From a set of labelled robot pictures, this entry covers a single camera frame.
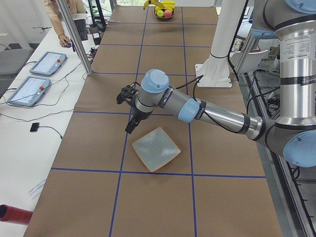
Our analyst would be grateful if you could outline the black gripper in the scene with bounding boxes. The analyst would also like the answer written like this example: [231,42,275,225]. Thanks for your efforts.
[125,105,153,134]

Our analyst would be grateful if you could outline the yellow banana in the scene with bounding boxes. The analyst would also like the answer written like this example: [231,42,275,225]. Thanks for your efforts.
[161,0,175,5]
[143,0,164,10]
[163,4,175,11]

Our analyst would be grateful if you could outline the grey square plate orange rim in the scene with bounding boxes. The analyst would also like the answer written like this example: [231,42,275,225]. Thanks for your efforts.
[132,127,181,172]

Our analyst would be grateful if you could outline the woven wicker fruit basket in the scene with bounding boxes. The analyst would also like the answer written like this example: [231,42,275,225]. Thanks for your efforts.
[154,6,174,20]

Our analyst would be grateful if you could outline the small black box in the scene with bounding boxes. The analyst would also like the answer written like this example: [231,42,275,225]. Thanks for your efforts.
[30,122,40,132]

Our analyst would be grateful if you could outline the blue teach pendant tablet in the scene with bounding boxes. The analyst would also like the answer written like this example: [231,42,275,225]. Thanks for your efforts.
[29,51,67,76]
[7,76,51,107]

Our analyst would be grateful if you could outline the black keyboard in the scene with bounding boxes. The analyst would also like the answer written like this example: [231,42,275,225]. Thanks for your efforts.
[74,19,88,41]

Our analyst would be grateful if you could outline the green apple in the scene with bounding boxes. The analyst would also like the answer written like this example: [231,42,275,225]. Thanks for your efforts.
[156,10,164,18]

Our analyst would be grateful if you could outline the pink apple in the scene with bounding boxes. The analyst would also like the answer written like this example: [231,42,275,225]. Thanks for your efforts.
[164,10,173,18]

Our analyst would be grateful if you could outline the person in beige shirt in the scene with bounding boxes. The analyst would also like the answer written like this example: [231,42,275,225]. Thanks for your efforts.
[44,0,86,47]

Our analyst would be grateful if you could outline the red cylinder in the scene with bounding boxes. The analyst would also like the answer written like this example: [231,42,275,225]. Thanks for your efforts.
[0,204,33,225]

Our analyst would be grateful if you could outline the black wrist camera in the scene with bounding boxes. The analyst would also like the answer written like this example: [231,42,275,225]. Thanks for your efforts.
[116,85,138,106]

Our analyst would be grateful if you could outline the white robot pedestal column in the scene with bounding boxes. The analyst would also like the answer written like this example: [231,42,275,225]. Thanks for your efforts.
[196,0,248,88]

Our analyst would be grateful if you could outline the aluminium frame post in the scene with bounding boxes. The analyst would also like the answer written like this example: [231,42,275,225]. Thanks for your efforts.
[56,0,92,76]

